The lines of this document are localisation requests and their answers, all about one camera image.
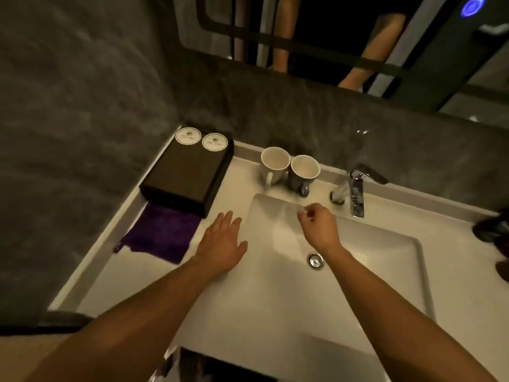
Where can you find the grey ceramic mug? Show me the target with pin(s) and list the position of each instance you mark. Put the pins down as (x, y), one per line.
(303, 174)

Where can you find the white sink basin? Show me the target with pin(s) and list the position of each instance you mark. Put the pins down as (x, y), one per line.
(278, 298)

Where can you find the person's right thumb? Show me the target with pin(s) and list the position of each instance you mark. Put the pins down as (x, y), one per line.
(303, 216)

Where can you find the round white paper lid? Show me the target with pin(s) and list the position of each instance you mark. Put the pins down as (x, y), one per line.
(214, 142)
(187, 136)

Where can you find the person's right forearm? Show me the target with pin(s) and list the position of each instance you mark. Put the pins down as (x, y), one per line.
(393, 318)

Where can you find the black hair dryer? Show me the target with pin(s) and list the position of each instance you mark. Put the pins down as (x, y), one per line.
(493, 228)

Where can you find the person's left forearm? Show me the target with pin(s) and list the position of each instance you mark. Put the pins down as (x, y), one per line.
(131, 318)

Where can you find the black rectangular tray box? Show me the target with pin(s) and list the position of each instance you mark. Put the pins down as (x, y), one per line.
(187, 177)

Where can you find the purple cloth towel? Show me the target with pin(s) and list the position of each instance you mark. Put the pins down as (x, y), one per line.
(163, 232)

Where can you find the person's left hand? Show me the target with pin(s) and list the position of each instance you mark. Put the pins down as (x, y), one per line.
(220, 250)

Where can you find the white ceramic mug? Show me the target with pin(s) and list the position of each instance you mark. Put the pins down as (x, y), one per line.
(273, 165)

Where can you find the chrome sink faucet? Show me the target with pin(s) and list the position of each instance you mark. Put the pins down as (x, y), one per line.
(356, 190)

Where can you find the wall mirror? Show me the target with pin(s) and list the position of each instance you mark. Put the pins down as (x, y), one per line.
(358, 35)

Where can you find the person's left little finger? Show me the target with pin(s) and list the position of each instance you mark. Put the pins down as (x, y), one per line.
(208, 231)

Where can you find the person's left thumb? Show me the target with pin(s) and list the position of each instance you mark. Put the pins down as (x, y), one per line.
(243, 248)

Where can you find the chrome sink drain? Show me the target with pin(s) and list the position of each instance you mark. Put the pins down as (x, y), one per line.
(315, 260)

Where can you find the person's left middle finger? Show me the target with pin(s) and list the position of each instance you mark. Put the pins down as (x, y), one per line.
(227, 221)

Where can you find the blue lit touch button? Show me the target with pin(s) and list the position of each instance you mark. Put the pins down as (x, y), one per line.
(472, 6)

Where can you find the person's right hand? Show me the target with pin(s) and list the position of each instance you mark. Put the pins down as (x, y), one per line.
(320, 228)

